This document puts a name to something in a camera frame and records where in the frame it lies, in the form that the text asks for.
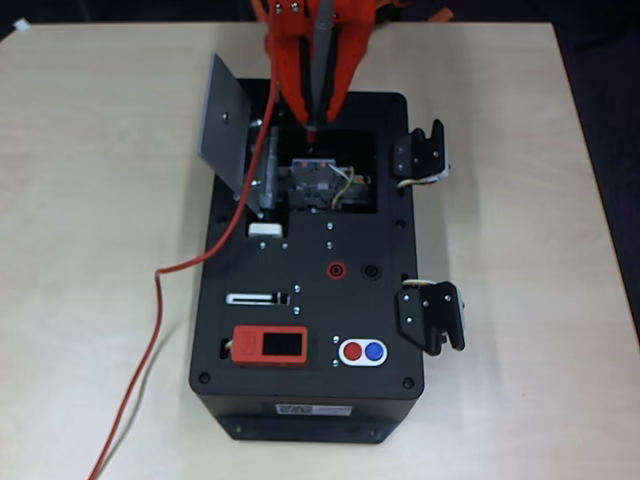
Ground black latch bracket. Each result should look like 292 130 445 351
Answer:
389 118 454 190
394 279 467 358

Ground red probe cable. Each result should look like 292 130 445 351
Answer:
87 69 280 480

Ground grey terminal block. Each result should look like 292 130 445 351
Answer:
287 157 374 212

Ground black task box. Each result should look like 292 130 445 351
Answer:
188 78 426 444

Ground white slider black knob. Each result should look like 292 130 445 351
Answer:
225 288 292 307

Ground red and blue buttons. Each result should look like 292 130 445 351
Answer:
338 336 389 368

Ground red display module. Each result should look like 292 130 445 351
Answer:
232 325 309 369

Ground grey metal hinged lid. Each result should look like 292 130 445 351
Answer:
196 52 281 221

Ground grey test probe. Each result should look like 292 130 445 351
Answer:
305 0 335 157

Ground white label sticker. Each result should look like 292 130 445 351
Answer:
276 403 353 417

